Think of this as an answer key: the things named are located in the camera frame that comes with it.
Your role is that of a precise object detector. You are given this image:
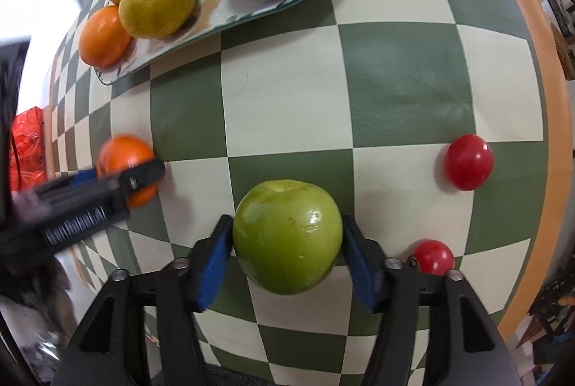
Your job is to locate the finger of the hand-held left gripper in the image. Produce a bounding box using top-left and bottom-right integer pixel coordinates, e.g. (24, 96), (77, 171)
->
(38, 169), (98, 200)
(101, 159), (166, 200)

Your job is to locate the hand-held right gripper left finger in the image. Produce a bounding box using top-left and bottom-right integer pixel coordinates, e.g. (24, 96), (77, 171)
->
(51, 214), (234, 386)

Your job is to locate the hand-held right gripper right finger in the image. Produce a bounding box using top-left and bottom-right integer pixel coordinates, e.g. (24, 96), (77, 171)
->
(342, 215), (524, 386)

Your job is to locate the orange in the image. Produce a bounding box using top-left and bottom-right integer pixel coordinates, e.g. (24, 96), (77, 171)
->
(79, 5), (133, 69)
(96, 135), (160, 209)

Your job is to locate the green apple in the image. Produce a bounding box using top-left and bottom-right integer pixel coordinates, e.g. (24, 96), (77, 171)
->
(232, 179), (344, 296)

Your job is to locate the floral oval plate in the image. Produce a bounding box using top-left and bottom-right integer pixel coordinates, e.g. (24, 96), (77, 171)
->
(94, 0), (364, 87)

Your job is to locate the red plastic bag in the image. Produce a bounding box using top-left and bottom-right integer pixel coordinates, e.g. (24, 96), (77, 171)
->
(11, 107), (48, 191)

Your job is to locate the red cherry tomato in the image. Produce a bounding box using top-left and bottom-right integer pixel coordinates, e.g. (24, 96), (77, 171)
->
(443, 134), (495, 191)
(411, 239), (455, 276)

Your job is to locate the person's dark fleece clothing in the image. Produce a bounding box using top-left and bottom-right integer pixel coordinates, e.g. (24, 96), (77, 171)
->
(0, 253), (77, 386)

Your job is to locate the green checkered tablecloth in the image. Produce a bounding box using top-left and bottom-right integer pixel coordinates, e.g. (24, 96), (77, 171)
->
(45, 0), (575, 382)

